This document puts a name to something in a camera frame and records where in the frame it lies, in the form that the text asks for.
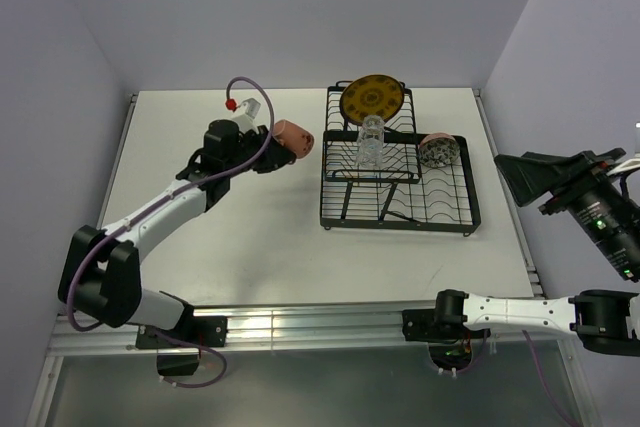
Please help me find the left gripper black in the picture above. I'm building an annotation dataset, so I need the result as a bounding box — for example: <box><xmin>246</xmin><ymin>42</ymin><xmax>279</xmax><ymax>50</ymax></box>
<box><xmin>224</xmin><ymin>125</ymin><xmax>295</xmax><ymax>178</ymax></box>

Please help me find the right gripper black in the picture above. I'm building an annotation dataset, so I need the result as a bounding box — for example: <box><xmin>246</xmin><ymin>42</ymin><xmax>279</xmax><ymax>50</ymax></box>
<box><xmin>486</xmin><ymin>143</ymin><xmax>640</xmax><ymax>277</ymax></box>

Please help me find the pink white mug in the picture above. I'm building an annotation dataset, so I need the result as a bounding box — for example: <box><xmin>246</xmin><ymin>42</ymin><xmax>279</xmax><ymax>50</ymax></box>
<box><xmin>272</xmin><ymin>119</ymin><xmax>315</xmax><ymax>159</ymax></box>

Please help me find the floral patterned bowl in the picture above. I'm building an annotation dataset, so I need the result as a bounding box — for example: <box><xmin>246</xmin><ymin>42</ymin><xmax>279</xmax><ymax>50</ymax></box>
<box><xmin>418</xmin><ymin>132</ymin><xmax>460</xmax><ymax>168</ymax></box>

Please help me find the clear glass cup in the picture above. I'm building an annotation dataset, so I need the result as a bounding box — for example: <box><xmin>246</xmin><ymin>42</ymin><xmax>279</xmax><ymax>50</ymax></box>
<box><xmin>359</xmin><ymin>115</ymin><xmax>385</xmax><ymax>143</ymax></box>
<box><xmin>355</xmin><ymin>136</ymin><xmax>384</xmax><ymax>170</ymax></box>

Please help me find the yellow patterned plate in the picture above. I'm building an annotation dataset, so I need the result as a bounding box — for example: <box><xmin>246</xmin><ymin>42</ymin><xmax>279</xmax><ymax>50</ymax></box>
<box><xmin>339</xmin><ymin>74</ymin><xmax>405</xmax><ymax>126</ymax></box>

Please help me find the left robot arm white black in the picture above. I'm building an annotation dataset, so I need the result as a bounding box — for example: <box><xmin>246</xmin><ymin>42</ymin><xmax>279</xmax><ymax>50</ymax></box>
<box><xmin>58</xmin><ymin>116</ymin><xmax>314</xmax><ymax>346</ymax></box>

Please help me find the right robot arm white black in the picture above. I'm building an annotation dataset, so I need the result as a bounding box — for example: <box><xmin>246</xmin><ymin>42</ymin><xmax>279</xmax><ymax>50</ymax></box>
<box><xmin>432</xmin><ymin>148</ymin><xmax>639</xmax><ymax>357</ymax></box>

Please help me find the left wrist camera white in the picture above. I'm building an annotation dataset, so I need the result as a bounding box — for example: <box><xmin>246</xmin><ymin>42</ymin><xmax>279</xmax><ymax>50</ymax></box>
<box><xmin>224</xmin><ymin>98</ymin><xmax>261</xmax><ymax>136</ymax></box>

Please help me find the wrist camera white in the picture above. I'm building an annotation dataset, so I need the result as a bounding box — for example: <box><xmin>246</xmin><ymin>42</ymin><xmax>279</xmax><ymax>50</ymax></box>
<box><xmin>224</xmin><ymin>98</ymin><xmax>261</xmax><ymax>136</ymax></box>
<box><xmin>609</xmin><ymin>122</ymin><xmax>640</xmax><ymax>178</ymax></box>

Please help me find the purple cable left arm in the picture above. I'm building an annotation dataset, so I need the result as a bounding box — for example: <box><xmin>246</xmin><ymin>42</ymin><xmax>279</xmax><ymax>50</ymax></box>
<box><xmin>65</xmin><ymin>76</ymin><xmax>277</xmax><ymax>333</ymax></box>

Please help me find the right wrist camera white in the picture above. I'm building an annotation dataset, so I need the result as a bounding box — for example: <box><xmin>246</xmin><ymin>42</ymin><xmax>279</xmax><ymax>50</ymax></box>
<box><xmin>609</xmin><ymin>122</ymin><xmax>640</xmax><ymax>178</ymax></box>

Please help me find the black wire dish rack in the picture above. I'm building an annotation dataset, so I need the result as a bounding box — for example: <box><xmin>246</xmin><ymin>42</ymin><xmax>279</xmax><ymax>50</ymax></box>
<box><xmin>319</xmin><ymin>81</ymin><xmax>481</xmax><ymax>237</ymax></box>

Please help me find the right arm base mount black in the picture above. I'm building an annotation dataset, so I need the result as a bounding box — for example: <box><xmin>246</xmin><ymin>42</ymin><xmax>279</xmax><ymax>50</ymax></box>
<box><xmin>401</xmin><ymin>309</ymin><xmax>459</xmax><ymax>343</ymax></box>

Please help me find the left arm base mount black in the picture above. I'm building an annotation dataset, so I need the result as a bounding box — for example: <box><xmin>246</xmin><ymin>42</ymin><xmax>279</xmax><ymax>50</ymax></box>
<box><xmin>135</xmin><ymin>316</ymin><xmax>228</xmax><ymax>389</ymax></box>

